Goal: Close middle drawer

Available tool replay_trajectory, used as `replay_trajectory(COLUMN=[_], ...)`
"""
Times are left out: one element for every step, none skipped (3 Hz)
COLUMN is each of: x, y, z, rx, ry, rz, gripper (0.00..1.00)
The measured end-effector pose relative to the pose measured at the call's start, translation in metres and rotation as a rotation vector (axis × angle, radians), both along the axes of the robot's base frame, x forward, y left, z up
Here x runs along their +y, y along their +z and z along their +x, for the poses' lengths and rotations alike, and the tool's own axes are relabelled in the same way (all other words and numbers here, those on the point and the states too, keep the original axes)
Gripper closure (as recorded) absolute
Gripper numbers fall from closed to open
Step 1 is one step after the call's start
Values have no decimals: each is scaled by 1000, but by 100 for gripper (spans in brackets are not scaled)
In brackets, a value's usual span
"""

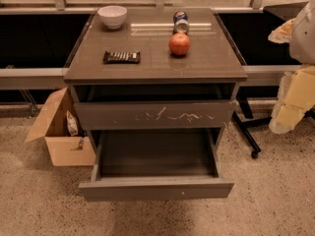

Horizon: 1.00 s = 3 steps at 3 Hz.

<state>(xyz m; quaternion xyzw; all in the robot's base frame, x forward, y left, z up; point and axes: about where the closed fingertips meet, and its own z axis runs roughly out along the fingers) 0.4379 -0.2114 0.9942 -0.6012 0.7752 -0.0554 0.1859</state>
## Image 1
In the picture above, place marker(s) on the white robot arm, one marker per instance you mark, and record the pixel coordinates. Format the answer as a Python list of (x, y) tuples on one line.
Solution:
[(302, 40)]

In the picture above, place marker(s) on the white crumpled bag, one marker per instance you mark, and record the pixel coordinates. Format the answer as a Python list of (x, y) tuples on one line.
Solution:
[(72, 125)]

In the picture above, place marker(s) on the white ceramic bowl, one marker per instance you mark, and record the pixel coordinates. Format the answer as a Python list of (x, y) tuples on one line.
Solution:
[(113, 16)]

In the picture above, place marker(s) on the blue soda can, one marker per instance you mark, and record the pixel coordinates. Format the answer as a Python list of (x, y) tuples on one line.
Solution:
[(180, 20)]

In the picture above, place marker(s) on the grey drawer cabinet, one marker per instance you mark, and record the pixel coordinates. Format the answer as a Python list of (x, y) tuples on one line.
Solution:
[(209, 71)]

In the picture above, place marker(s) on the red apple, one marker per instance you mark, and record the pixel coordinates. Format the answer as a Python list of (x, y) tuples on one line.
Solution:
[(179, 44)]

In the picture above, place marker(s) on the dark chocolate bar wrapper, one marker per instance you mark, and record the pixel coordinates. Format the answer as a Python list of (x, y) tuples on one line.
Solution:
[(121, 57)]

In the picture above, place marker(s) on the scratched grey upper drawer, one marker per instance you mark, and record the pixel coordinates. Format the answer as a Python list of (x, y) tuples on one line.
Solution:
[(154, 115)]

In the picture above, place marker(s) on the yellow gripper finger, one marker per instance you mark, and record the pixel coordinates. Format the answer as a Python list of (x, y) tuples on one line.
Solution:
[(296, 96), (282, 33)]

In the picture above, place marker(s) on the brown cardboard box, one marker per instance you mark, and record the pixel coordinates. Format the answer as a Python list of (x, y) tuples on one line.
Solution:
[(51, 125)]

